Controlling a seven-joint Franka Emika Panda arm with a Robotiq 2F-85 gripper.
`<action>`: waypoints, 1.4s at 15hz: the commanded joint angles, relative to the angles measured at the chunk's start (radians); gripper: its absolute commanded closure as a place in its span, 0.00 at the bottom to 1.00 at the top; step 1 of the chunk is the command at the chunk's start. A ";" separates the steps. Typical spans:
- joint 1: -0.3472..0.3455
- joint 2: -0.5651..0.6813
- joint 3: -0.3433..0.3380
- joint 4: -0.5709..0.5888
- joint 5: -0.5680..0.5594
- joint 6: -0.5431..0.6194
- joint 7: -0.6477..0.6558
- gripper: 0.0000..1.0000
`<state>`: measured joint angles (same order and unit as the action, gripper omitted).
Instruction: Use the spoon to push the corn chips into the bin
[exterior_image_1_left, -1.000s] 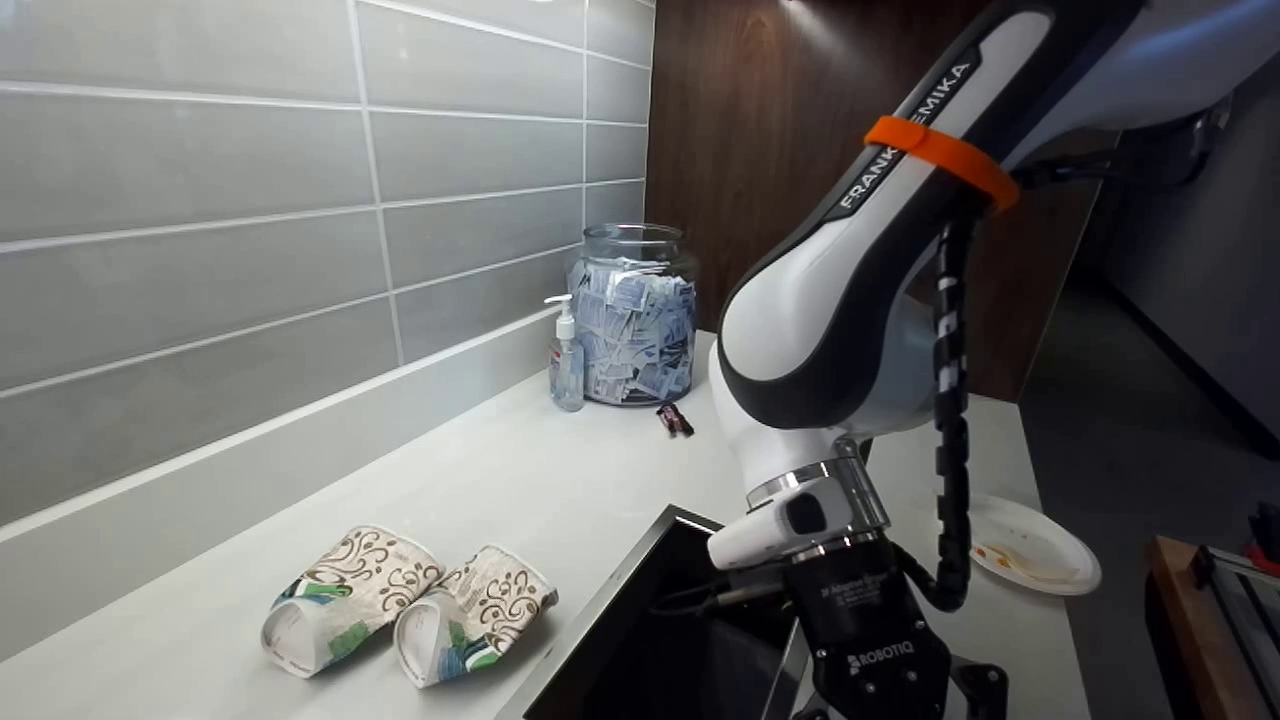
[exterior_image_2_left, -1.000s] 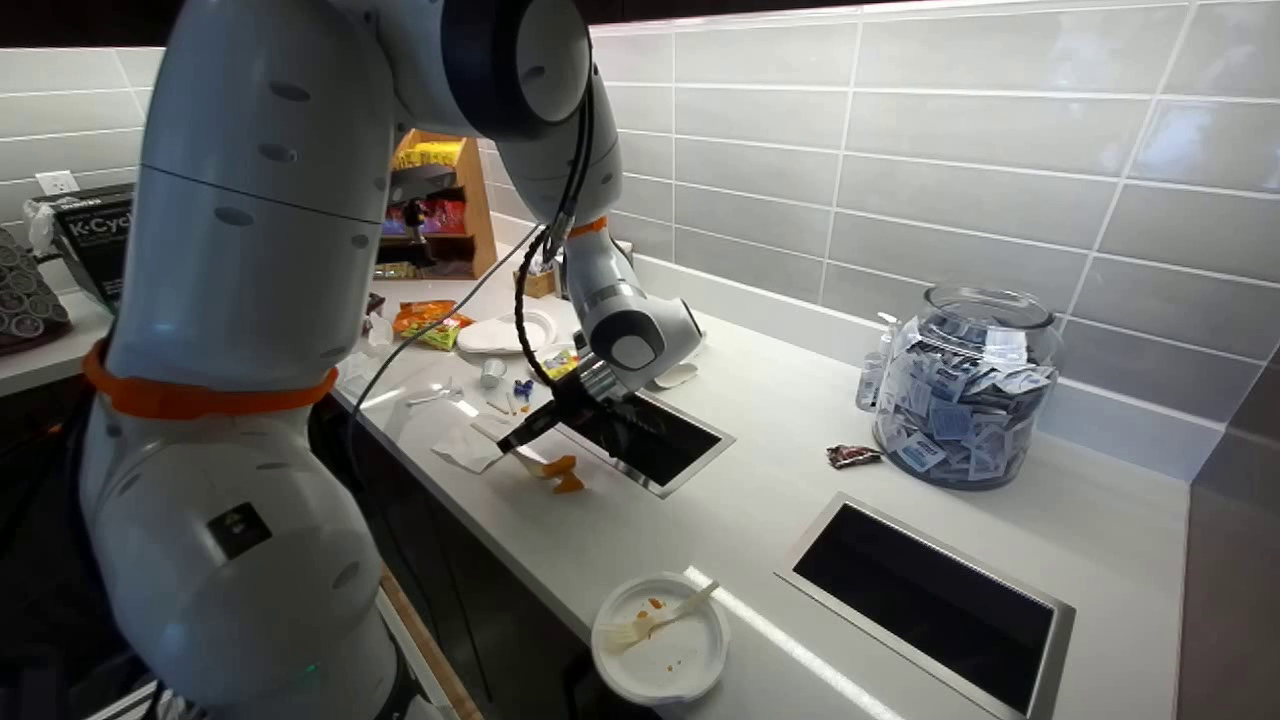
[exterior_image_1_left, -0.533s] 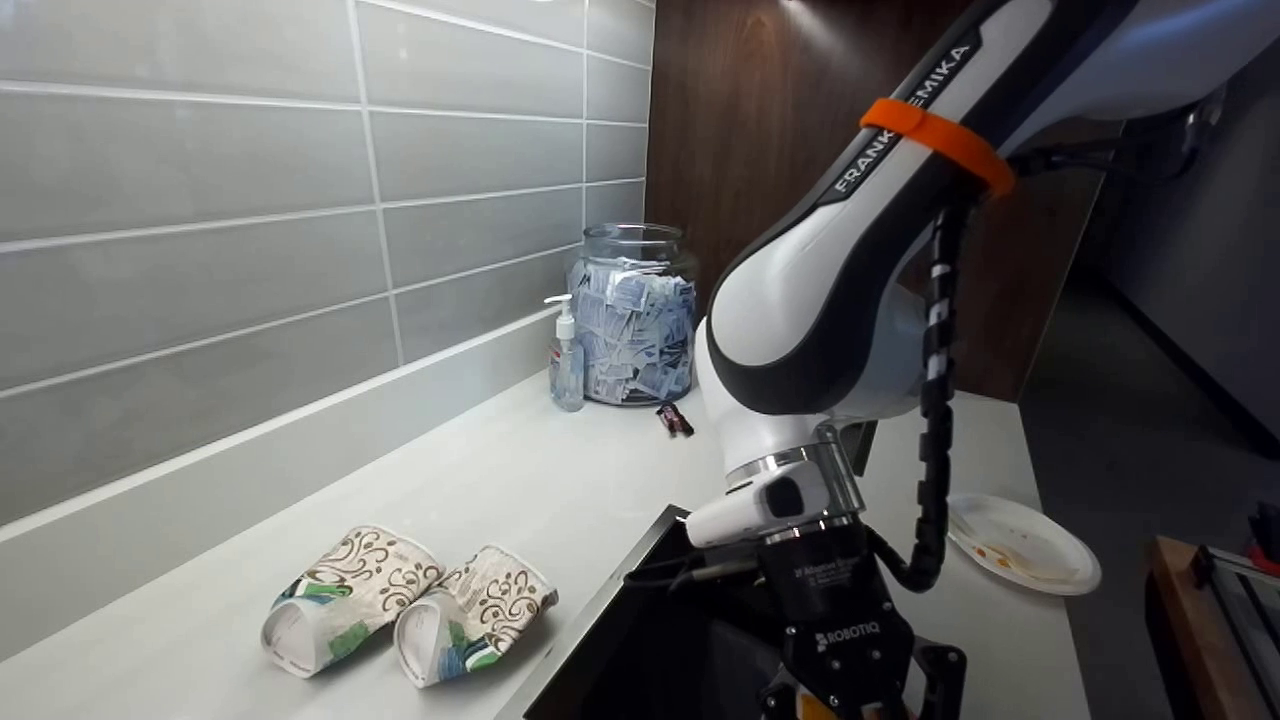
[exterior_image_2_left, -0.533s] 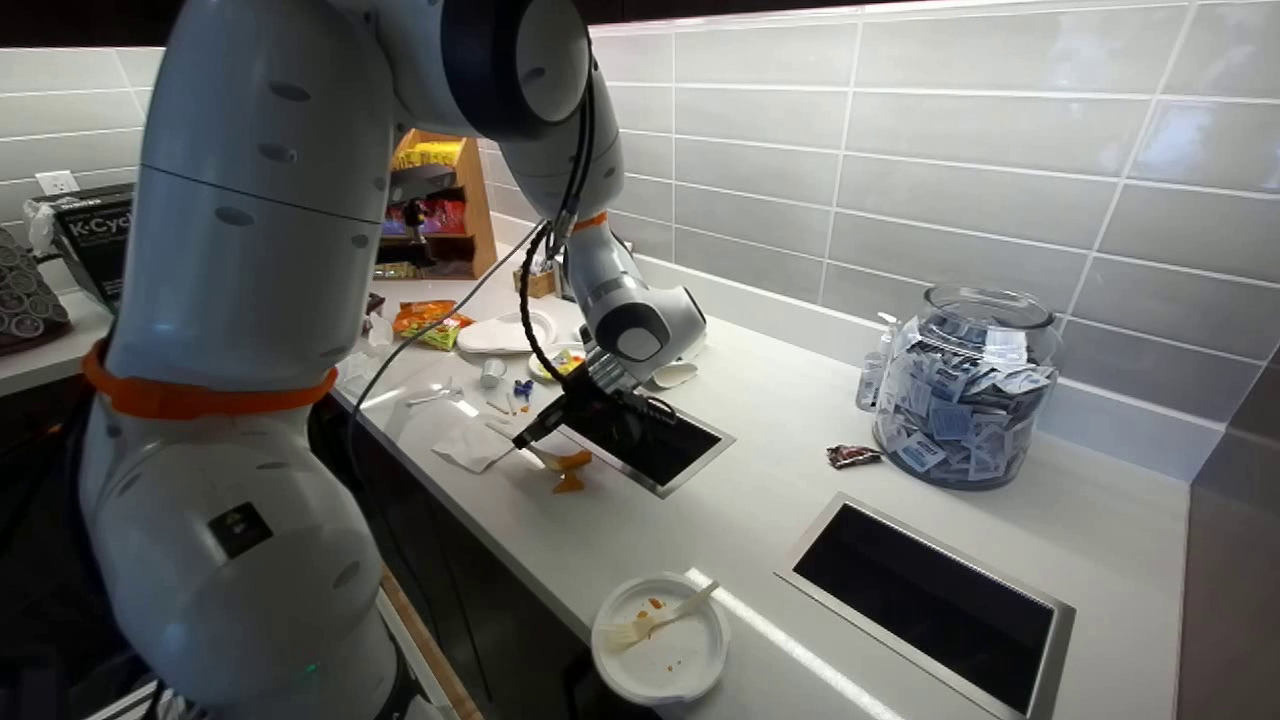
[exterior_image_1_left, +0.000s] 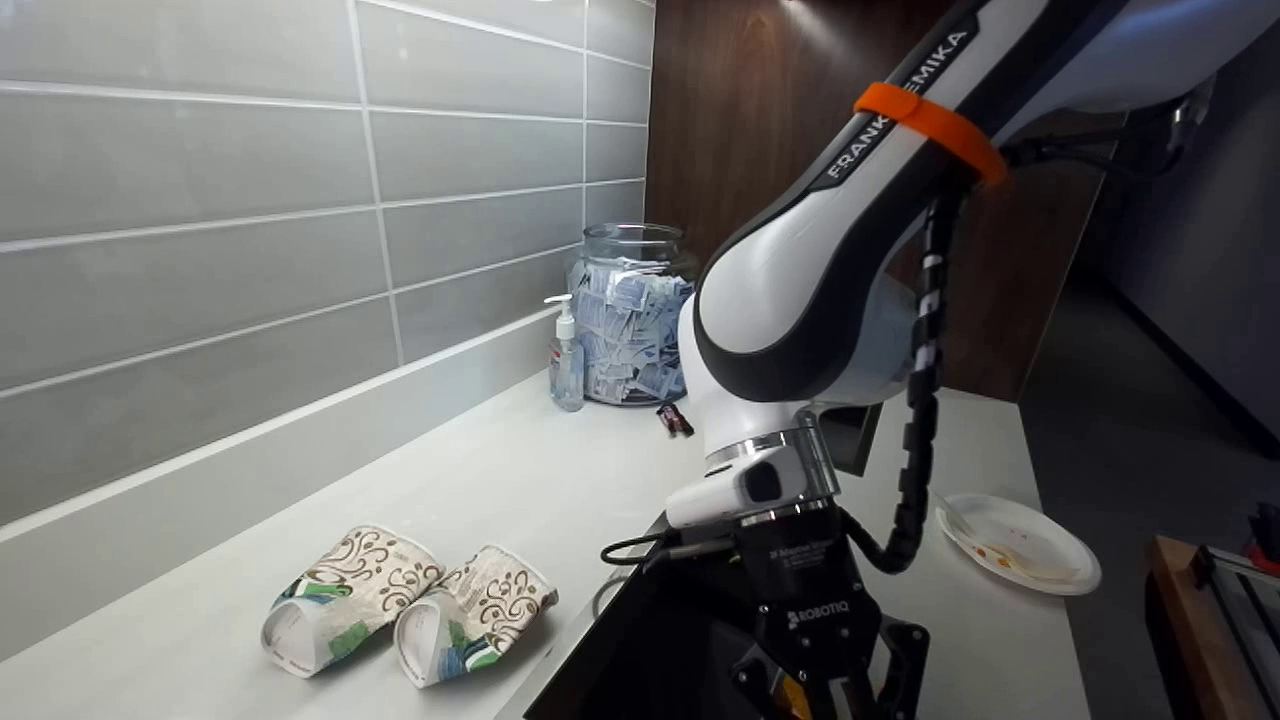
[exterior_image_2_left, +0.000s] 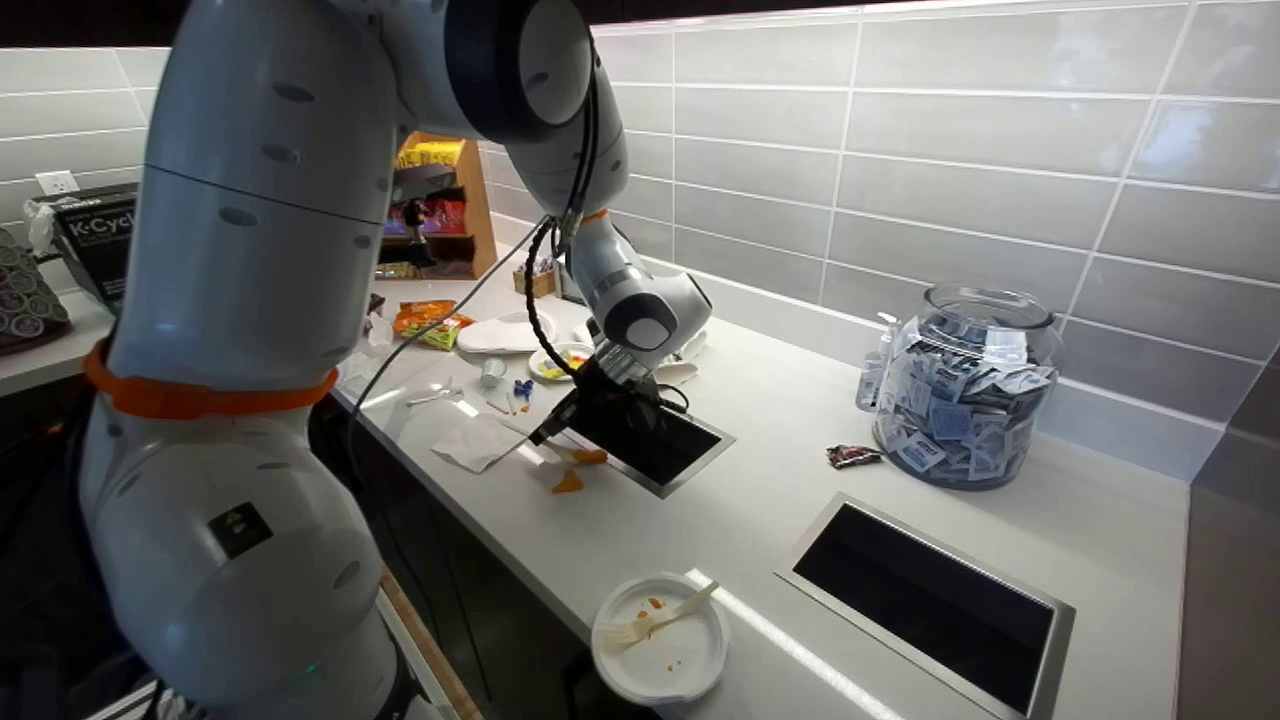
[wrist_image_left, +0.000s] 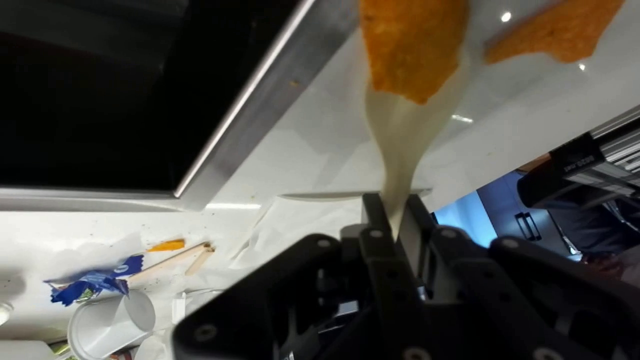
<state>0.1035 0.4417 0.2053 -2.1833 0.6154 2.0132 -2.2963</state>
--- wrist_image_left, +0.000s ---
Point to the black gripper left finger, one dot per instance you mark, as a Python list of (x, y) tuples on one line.
[(301, 300)]

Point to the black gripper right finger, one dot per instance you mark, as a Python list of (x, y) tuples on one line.
[(521, 300)]

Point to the cream plastic spoon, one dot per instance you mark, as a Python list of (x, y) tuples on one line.
[(402, 146)]

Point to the triangular orange corn chip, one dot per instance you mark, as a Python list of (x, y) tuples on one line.
[(413, 46)]

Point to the wooden stir stick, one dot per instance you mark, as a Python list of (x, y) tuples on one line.
[(172, 258)]

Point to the white plastic cup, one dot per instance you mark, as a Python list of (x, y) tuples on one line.
[(106, 327)]

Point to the blue crumpled wrapper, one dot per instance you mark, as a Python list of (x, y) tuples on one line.
[(92, 281)]

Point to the metal frame on table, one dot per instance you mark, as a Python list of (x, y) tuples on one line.
[(600, 152)]

